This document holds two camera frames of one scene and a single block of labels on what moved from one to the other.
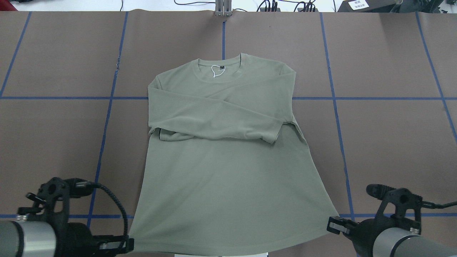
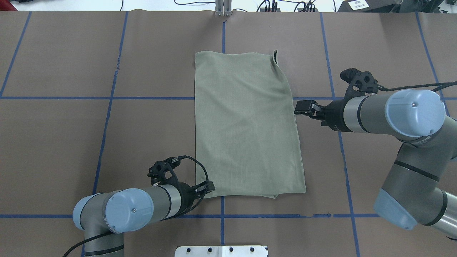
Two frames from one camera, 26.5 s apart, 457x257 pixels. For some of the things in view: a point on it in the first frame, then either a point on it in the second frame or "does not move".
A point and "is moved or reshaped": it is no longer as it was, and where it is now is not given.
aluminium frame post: x=223 y=8 does not move
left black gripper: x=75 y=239 to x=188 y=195
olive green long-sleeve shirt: x=228 y=170 is moved or reshaped
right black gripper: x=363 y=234 to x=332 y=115
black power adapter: x=367 y=6 does not move
